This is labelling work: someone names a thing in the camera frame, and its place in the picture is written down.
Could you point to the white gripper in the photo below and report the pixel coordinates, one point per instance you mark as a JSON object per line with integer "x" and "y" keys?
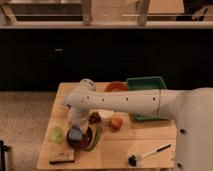
{"x": 82, "y": 123}

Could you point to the blue sponge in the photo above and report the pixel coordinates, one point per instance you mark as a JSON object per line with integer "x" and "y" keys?
{"x": 75, "y": 133}

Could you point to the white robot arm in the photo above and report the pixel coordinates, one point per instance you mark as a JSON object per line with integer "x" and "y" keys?
{"x": 192, "y": 111}

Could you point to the white plastic cup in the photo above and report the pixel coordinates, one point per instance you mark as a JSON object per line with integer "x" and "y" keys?
{"x": 106, "y": 115}

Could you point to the green plastic cup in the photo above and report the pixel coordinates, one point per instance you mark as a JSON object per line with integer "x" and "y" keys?
{"x": 56, "y": 135}

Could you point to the bunch of dark grapes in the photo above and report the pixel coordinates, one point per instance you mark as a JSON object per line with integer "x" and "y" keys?
{"x": 94, "y": 117}

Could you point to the green bean pod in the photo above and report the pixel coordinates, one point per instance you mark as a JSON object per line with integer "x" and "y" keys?
{"x": 96, "y": 139}

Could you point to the dark red bowl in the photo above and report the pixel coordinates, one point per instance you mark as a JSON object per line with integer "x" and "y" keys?
{"x": 84, "y": 143}

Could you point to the grey blue crumpled cloth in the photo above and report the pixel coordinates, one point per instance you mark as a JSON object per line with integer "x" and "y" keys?
{"x": 66, "y": 105}

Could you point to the wooden folding table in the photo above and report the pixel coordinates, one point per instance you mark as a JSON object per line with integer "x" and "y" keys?
{"x": 114, "y": 147}

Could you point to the orange bowl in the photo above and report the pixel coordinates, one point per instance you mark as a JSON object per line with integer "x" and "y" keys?
{"x": 116, "y": 86}

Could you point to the white black dish brush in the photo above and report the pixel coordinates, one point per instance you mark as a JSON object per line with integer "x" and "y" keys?
{"x": 135, "y": 160}

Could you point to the green plastic tray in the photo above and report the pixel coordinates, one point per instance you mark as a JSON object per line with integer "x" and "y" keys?
{"x": 145, "y": 83}

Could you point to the dark cabinet counter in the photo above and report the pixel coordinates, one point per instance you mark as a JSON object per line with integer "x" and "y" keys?
{"x": 41, "y": 59}

